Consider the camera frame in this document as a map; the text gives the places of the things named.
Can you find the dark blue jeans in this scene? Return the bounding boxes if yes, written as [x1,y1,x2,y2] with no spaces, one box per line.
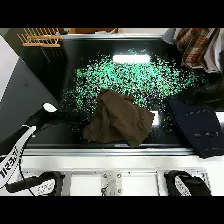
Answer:
[164,94,224,160]

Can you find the checked shirt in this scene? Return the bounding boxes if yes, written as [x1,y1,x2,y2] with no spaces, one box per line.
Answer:
[175,27,221,70]

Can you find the brown clothes hanger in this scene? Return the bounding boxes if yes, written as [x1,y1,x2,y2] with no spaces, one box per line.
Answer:
[16,27,65,49]

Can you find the brown garment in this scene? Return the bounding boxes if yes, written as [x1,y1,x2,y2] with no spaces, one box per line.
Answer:
[82,88,156,149]

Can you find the white garment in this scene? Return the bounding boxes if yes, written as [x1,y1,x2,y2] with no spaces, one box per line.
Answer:
[202,29,224,75]

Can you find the silver frame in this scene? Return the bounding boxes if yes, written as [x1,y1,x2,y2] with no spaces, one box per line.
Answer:
[0,147,224,197]

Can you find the black garment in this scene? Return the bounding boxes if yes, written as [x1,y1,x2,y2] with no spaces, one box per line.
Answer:
[179,66,224,109]

